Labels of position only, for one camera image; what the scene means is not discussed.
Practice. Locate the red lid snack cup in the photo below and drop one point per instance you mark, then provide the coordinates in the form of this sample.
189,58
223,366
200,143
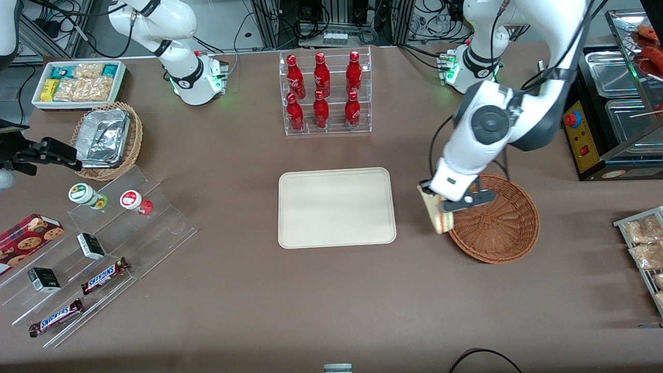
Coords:
132,200

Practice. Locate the light wicker basket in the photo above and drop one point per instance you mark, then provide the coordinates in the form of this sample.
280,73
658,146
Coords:
133,150

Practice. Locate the small black carton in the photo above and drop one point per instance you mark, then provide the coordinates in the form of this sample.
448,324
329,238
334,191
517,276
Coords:
44,280
90,246

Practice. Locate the small grey device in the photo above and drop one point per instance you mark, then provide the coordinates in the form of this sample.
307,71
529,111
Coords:
337,369

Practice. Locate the steel food pan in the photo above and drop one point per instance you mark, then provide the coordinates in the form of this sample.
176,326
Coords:
629,122
611,72

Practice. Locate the green lid snack cup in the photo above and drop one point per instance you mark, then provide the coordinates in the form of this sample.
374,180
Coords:
83,194

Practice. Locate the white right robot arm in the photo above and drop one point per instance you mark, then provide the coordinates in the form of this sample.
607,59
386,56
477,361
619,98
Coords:
186,77

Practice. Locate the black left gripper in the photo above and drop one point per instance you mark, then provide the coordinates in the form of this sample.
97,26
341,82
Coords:
424,182

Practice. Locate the clear cracker bag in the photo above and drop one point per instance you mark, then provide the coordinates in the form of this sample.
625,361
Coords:
85,89
88,71

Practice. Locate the yellow snack packet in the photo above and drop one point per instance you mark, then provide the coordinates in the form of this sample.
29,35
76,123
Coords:
49,90

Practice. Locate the clear pastry bag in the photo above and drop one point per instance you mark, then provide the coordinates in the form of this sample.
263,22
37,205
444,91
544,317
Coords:
642,230
647,256
660,300
659,281

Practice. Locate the teal snack packet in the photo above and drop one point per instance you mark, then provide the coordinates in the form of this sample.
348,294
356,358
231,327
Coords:
62,71
110,70

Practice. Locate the red cola bottle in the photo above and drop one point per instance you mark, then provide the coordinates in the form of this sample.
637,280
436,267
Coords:
352,112
354,75
321,77
295,115
321,112
293,77

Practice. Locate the aluminium frame rack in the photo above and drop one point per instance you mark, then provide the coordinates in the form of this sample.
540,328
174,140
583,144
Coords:
269,26

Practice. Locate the round brown wicker basket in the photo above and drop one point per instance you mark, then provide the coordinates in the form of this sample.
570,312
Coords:
497,243

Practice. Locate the black hot food showcase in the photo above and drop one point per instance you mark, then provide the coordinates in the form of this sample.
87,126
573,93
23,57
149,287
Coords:
582,140

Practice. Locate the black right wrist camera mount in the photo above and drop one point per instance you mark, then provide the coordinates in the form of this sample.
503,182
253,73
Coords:
57,155

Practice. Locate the white rectangular snack bin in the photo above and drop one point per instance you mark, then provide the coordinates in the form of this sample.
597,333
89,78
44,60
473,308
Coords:
62,105

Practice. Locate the beige rectangular tray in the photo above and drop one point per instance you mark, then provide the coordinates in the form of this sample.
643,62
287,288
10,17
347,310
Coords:
321,217

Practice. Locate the Snickers chocolate bar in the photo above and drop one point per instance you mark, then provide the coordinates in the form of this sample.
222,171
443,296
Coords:
103,276
56,317

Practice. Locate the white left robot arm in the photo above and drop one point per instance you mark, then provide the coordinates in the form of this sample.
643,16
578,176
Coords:
466,160

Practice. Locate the clear acrylic bottle rack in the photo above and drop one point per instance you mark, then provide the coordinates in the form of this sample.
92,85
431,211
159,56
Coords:
334,130

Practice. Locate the red sausage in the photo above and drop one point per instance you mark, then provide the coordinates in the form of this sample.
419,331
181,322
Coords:
653,57

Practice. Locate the triangular sandwich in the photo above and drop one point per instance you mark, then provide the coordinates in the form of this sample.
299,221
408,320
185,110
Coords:
434,212

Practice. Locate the red cookie box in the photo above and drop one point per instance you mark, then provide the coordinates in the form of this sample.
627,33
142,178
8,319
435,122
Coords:
26,239

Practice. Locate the white power strip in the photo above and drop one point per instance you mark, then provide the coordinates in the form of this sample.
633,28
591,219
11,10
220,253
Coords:
335,38

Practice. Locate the silver foil container stack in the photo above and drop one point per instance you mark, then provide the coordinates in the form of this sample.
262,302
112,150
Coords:
103,137

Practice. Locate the clear acrylic stepped display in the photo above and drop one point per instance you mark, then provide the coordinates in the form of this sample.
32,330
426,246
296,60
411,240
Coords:
166,228

